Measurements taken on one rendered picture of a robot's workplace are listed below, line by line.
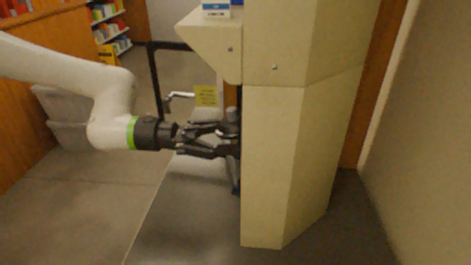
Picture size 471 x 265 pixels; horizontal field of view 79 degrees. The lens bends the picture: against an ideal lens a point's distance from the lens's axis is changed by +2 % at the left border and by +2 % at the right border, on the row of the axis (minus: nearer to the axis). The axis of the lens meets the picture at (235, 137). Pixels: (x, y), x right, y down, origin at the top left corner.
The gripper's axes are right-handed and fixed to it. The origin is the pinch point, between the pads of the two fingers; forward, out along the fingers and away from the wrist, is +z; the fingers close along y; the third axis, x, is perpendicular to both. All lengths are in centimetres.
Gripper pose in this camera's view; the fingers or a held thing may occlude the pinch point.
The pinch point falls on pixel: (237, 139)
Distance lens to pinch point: 73.4
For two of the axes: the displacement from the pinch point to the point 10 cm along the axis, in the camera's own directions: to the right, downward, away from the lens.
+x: -0.1, 8.3, 5.6
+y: 1.0, -5.6, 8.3
